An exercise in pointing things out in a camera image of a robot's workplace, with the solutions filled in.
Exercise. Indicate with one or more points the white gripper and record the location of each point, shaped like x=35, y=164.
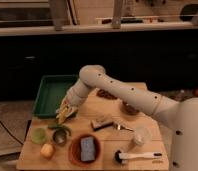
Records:
x=70, y=99

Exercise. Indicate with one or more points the yellow banana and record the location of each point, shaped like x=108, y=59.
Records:
x=64, y=112

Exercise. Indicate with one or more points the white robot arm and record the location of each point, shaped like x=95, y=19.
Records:
x=180, y=117

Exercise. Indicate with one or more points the green plastic cup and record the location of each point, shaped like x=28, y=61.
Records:
x=38, y=136

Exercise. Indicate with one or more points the green pepper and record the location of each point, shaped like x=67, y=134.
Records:
x=61, y=127

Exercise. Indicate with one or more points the green plastic tray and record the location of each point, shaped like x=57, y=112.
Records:
x=52, y=90

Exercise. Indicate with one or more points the terracotta bowl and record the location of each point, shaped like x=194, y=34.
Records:
x=74, y=152

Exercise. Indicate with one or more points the brown food piece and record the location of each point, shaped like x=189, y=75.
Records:
x=105, y=94

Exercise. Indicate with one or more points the blue sponge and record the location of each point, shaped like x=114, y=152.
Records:
x=87, y=149

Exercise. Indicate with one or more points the yellow lemon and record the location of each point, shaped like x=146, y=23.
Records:
x=47, y=150

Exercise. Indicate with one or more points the metal fork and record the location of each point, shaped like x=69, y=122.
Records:
x=121, y=127

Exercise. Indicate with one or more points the brown bowl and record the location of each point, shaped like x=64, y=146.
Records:
x=128, y=109

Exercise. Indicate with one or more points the white dish brush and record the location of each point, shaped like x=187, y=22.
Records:
x=122, y=157

